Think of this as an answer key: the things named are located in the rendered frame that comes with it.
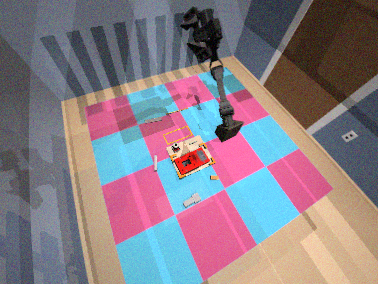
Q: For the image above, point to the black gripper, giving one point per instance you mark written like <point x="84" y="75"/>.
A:
<point x="191" y="19"/>

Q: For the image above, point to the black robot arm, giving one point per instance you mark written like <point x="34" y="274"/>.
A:
<point x="213" y="28"/>

